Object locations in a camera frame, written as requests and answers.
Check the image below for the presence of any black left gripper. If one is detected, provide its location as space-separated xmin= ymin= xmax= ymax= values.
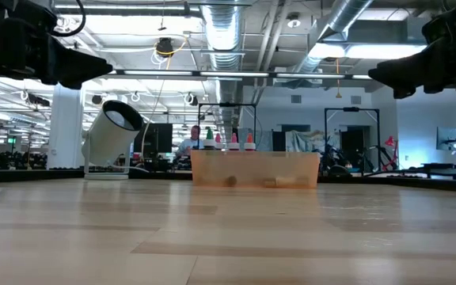
xmin=0 ymin=17 xmax=114 ymax=90

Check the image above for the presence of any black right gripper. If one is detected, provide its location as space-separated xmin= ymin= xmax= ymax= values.
xmin=368 ymin=23 xmax=456 ymax=100

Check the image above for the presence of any grey monitor on arm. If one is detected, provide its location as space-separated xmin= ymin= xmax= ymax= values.
xmin=435 ymin=126 xmax=456 ymax=151

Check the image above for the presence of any red desk lamp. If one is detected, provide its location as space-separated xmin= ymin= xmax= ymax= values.
xmin=383 ymin=135 xmax=398 ymax=170

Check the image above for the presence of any white cylindrical spotlight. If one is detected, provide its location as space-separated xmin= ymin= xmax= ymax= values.
xmin=80 ymin=100 xmax=145 ymax=181

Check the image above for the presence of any black background desk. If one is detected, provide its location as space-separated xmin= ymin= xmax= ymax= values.
xmin=421 ymin=161 xmax=456 ymax=179

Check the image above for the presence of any black background robot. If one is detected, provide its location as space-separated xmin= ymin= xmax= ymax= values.
xmin=318 ymin=142 xmax=352 ymax=173

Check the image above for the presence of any black computer monitor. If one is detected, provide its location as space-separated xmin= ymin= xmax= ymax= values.
xmin=132 ymin=122 xmax=173 ymax=160

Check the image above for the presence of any black dome-shaped object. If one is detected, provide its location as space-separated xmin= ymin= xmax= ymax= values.
xmin=328 ymin=165 xmax=350 ymax=178

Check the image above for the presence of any white draped sheet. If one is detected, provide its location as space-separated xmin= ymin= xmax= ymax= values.
xmin=285 ymin=130 xmax=324 ymax=154

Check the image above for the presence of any person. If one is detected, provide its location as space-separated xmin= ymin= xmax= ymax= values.
xmin=175 ymin=124 xmax=204 ymax=158

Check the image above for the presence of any translucent orange plastic tray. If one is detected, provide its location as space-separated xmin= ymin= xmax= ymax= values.
xmin=191 ymin=150 xmax=321 ymax=189

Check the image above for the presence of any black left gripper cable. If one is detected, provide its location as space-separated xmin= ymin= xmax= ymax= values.
xmin=51 ymin=0 xmax=87 ymax=38

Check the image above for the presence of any black metal frame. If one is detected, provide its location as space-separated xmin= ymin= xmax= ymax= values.
xmin=197 ymin=101 xmax=257 ymax=151
xmin=324 ymin=106 xmax=382 ymax=175

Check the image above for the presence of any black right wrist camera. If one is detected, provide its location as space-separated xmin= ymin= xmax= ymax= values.
xmin=420 ymin=7 xmax=456 ymax=44

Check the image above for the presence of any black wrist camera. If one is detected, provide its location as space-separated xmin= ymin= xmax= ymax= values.
xmin=420 ymin=7 xmax=456 ymax=44
xmin=12 ymin=0 xmax=59 ymax=35

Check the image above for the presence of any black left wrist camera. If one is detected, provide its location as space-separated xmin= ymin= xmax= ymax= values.
xmin=12 ymin=0 xmax=59 ymax=35

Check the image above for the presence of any black ceiling-mounted camera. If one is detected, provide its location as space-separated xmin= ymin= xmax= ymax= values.
xmin=155 ymin=37 xmax=175 ymax=59

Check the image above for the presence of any black table edge rail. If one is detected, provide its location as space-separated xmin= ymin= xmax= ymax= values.
xmin=0 ymin=168 xmax=456 ymax=195

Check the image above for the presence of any white spotlight cable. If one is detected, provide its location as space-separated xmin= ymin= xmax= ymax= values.
xmin=104 ymin=160 xmax=152 ymax=174

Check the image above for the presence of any silver ventilation duct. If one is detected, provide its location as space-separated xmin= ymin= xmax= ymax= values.
xmin=202 ymin=0 xmax=245 ymax=104

